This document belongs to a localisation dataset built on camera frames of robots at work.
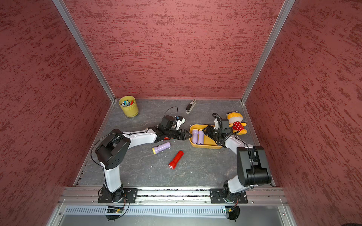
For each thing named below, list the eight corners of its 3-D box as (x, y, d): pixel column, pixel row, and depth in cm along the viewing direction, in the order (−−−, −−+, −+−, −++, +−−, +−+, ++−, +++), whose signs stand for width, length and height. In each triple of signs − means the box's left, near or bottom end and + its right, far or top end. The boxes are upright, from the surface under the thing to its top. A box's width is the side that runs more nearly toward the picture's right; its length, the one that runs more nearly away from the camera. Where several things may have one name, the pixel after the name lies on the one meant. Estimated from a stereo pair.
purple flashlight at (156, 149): (153, 155, 90) (152, 153, 88) (152, 150, 93) (151, 147, 90) (171, 148, 94) (171, 146, 91) (169, 143, 96) (169, 141, 93)
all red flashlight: (168, 166, 86) (168, 164, 84) (179, 151, 93) (179, 149, 90) (173, 170, 85) (173, 168, 83) (183, 154, 92) (183, 152, 89)
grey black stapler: (184, 112, 114) (184, 109, 110) (192, 101, 122) (192, 97, 119) (188, 114, 112) (188, 111, 109) (196, 102, 121) (196, 99, 118)
